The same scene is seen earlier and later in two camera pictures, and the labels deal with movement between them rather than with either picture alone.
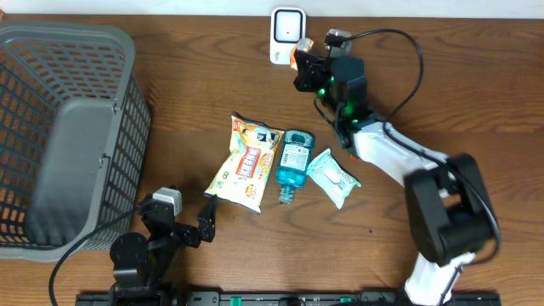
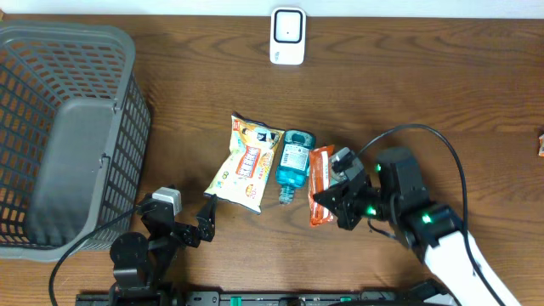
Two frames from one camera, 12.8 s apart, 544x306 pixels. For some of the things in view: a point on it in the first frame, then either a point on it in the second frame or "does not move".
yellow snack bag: (241, 180) does not move
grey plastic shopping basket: (75, 138) does not move
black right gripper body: (314, 77) -> (367, 203)
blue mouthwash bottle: (292, 167) does not move
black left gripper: (207, 227) does not move
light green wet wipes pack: (331, 179) -> (541, 146)
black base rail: (478, 298) does not move
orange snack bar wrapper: (304, 44) -> (320, 180)
